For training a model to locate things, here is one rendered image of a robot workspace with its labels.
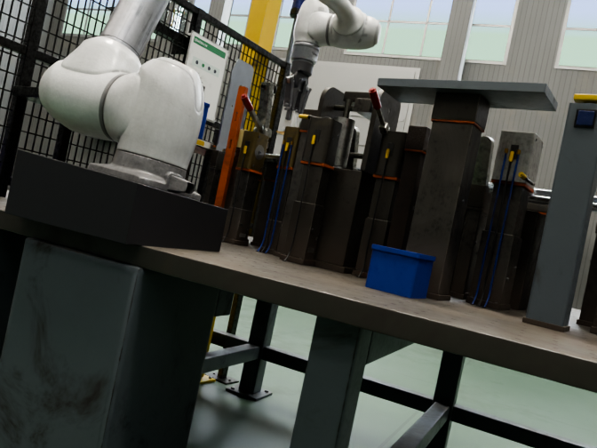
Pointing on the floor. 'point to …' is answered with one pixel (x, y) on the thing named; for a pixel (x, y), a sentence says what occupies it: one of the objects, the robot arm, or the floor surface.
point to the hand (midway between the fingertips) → (290, 122)
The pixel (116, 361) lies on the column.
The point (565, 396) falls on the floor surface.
